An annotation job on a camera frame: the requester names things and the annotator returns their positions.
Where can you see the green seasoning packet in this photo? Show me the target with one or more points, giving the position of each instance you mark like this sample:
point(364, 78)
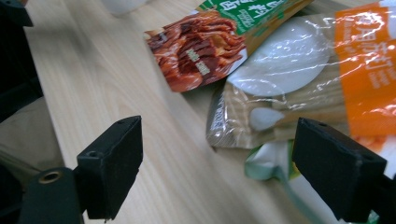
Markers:
point(199, 53)

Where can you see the orange and white powder packet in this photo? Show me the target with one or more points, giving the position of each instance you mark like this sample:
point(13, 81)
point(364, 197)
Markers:
point(280, 62)

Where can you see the white and green snack packet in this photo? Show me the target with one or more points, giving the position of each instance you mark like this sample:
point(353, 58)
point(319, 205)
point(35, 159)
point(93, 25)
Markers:
point(267, 161)

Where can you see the clear plastic container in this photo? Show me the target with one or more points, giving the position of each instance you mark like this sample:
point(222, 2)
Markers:
point(124, 6)

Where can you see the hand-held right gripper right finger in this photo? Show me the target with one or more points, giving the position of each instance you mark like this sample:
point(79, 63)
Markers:
point(336, 168)

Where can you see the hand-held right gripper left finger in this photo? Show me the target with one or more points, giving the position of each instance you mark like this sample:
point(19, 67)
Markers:
point(109, 168)

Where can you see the dark bulky object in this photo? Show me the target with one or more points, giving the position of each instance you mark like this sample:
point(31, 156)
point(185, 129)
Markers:
point(15, 62)

